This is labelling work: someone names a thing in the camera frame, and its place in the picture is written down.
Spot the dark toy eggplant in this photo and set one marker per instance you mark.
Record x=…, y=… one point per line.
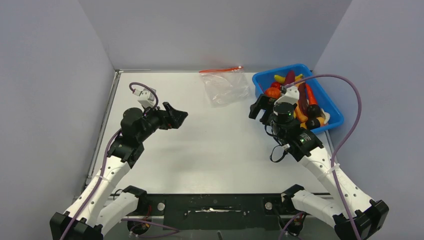
x=313, y=123
x=313, y=111

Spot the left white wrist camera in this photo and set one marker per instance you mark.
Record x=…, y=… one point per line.
x=146, y=98

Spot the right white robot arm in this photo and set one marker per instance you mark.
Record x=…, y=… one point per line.
x=352, y=214

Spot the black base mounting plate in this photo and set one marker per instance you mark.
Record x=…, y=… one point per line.
x=204, y=211

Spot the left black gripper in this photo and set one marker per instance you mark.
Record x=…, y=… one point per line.
x=170, y=117

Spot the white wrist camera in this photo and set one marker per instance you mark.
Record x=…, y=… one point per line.
x=146, y=98
x=289, y=95

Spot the red toy tomato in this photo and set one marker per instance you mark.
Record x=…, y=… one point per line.
x=276, y=85

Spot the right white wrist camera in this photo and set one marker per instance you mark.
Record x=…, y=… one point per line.
x=289, y=95

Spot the blue plastic bin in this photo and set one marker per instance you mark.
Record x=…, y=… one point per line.
x=263, y=80

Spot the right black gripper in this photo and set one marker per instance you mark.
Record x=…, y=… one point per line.
x=263, y=102

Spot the purple toy sweet potato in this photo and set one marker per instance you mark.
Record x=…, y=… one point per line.
x=290, y=78

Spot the yellow toy banana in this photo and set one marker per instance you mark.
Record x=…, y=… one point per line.
x=281, y=79

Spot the white toy garlic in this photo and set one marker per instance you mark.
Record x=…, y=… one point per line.
x=326, y=117

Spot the orange toy pumpkin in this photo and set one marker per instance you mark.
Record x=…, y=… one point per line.
x=273, y=92

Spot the clear zip top bag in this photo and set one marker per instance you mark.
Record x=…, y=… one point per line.
x=225, y=86

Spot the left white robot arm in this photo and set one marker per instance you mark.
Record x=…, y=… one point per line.
x=89, y=217

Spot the orange toy carrot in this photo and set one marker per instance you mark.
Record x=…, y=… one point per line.
x=310, y=94

